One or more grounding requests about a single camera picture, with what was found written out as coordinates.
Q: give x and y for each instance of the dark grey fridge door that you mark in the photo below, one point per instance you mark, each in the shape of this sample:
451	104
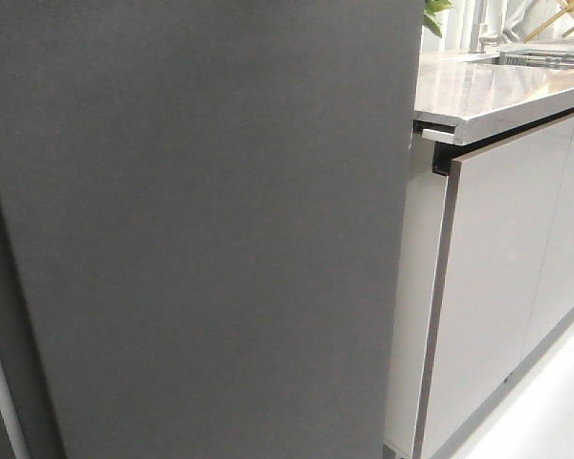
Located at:
204	201

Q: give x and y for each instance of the grey kitchen counter cabinet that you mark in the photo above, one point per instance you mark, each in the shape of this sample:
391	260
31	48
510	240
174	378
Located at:
486	272

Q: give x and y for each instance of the green potted plant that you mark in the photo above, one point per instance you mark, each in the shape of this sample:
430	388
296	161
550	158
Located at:
431	11

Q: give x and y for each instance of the white curtain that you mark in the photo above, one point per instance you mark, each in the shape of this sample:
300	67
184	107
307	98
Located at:
518	18

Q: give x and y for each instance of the steel sink faucet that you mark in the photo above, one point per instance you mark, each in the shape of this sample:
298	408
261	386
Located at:
485	28

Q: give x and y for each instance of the stainless steel sink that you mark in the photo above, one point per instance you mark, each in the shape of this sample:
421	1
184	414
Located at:
492	58

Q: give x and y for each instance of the metal sink drain basket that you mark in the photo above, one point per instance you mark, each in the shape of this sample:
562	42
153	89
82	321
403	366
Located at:
537	58

